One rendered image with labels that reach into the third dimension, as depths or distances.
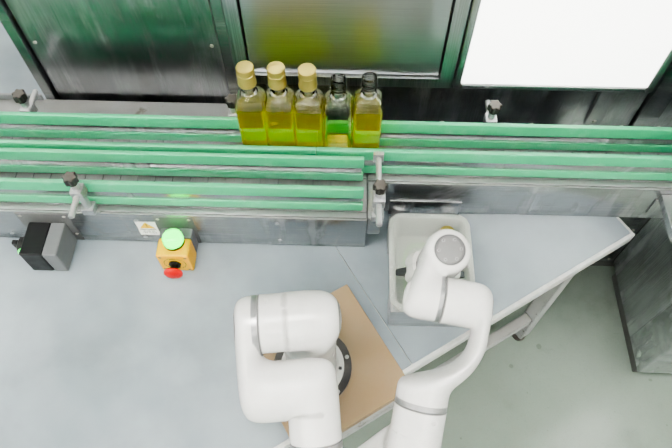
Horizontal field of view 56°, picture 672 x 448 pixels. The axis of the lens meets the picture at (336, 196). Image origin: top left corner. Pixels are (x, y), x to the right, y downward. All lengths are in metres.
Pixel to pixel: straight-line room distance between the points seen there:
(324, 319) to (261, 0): 0.61
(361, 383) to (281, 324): 0.34
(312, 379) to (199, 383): 0.38
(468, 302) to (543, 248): 0.51
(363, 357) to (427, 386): 0.31
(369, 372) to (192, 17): 0.79
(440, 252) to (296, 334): 0.26
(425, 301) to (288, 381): 0.25
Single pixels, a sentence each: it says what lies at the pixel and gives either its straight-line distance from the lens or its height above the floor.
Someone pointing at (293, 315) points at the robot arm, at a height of 1.09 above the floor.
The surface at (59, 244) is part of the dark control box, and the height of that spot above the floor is 0.83.
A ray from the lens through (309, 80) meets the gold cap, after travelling 1.17.
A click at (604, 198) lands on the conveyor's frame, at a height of 0.84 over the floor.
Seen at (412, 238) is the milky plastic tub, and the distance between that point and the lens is 1.42.
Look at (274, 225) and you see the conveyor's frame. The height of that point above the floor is 0.84.
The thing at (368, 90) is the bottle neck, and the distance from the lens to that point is 1.20.
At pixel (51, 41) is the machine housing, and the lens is 1.50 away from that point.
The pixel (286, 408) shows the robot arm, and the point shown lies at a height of 1.02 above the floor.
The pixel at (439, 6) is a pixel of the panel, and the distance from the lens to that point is 1.25.
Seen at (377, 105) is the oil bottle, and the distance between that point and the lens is 1.22.
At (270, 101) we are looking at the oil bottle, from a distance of 1.22.
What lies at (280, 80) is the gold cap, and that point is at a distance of 1.18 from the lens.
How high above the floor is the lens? 2.02
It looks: 58 degrees down
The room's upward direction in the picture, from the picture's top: straight up
